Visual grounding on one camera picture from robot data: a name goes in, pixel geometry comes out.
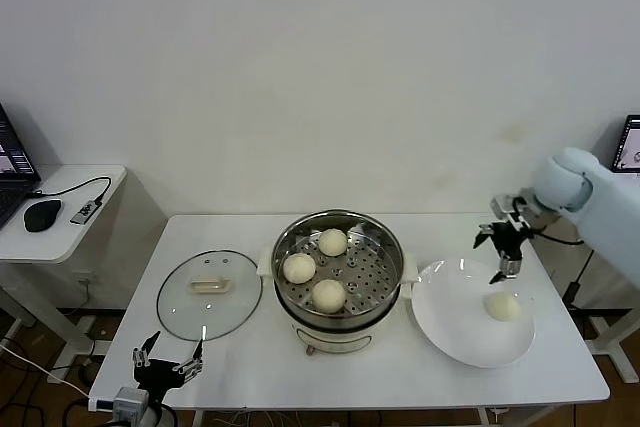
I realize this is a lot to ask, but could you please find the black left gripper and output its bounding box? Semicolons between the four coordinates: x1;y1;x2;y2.
130;330;206;393

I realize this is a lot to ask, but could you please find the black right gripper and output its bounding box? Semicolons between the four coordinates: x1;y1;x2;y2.
473;221;526;286

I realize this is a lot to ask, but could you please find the white steamed baozi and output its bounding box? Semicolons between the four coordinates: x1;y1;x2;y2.
318;228;349;257
282;252;318;284
482;291;522;322
310;278;347;313

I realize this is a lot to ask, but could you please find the glass pot lid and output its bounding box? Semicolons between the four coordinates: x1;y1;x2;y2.
156;247;265;343

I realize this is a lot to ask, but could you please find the perforated steel steamer basket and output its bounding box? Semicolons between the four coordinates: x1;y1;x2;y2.
257;207;419;327

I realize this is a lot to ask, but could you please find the white round plate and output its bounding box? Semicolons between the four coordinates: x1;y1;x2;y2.
411;258;537;369

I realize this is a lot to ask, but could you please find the white side desk rounded corner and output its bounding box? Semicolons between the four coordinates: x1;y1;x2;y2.
0;163;170;373

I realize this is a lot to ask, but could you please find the grey laptop bright screen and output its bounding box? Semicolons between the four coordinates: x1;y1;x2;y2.
610;114;640;173

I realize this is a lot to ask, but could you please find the black computer mouse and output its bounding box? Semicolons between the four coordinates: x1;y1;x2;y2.
23;198;64;233

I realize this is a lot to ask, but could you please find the black laptop dark screen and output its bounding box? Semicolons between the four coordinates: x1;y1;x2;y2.
0;100;43;231

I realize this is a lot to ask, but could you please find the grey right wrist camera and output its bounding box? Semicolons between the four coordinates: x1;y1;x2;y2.
489;191;531;223

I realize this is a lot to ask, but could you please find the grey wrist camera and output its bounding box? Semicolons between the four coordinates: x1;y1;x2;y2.
88;386;151;418
489;191;531;223

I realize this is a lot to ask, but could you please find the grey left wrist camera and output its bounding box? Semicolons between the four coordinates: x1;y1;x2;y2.
88;386;151;418

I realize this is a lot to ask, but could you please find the black charger cable with adapter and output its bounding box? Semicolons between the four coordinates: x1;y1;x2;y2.
562;246;596;308

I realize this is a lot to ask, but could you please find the white floor cable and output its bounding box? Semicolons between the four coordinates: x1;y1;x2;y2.
0;344;94;396

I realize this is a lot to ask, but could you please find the white wall socket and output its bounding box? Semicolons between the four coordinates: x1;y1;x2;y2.
73;270;97;293

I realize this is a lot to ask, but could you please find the silver usb hub black cable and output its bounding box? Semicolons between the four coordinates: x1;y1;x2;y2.
29;175;113;226

